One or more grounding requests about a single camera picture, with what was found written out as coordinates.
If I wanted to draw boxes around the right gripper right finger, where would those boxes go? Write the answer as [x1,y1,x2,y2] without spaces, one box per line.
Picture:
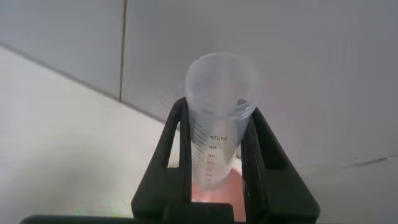
[240,106,322,224]

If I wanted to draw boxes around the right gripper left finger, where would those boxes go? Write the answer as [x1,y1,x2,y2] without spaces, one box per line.
[131,97,193,220]

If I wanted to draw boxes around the blue pigment test tube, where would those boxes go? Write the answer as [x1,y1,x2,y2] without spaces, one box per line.
[183,52,261,191]

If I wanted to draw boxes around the pink bowl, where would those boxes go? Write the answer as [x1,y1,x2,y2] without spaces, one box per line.
[191,152,248,222]

